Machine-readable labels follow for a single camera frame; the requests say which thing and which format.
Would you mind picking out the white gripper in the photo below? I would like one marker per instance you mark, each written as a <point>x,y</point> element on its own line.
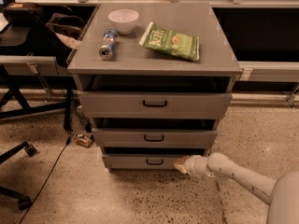
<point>192,165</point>

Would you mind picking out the grey bottom drawer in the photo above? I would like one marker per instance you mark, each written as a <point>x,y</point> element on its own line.
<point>140,162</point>

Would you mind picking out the grey drawer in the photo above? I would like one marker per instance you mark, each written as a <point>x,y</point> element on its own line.
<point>154,105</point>
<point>154,138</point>
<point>140,162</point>

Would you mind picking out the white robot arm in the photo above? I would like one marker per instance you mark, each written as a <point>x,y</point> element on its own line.
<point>281,195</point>

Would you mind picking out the grey middle drawer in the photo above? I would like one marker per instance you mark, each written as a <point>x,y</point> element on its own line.
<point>154,138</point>

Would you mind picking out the grey drawer cabinet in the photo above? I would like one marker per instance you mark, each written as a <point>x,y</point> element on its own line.
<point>135,69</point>

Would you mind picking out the grey top drawer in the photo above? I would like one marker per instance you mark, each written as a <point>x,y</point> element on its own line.
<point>154,105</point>

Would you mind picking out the green chip bag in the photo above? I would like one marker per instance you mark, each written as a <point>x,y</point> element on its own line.
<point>170,42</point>

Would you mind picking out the blue silver soda can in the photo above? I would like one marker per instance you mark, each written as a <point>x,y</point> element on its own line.
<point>108,43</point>

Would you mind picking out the white bowl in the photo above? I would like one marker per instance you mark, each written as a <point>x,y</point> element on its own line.
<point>123,20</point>

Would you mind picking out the black bag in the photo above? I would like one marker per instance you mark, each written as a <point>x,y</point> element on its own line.
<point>65,31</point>

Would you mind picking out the black box on desk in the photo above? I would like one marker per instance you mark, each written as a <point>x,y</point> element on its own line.
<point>23,13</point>

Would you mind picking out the black desk frame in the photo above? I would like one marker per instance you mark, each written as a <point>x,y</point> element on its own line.
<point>31,72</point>

